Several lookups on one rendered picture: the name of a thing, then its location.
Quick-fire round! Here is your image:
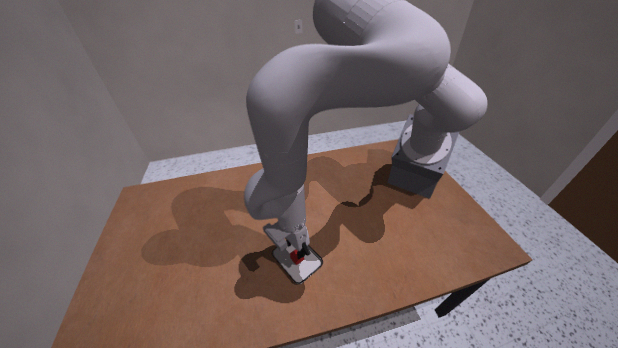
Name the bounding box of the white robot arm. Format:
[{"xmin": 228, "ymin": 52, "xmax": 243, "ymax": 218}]
[{"xmin": 244, "ymin": 0, "xmax": 488, "ymax": 251}]

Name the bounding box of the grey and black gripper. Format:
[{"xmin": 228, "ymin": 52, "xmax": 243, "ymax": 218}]
[{"xmin": 285, "ymin": 225, "xmax": 310, "ymax": 259}]

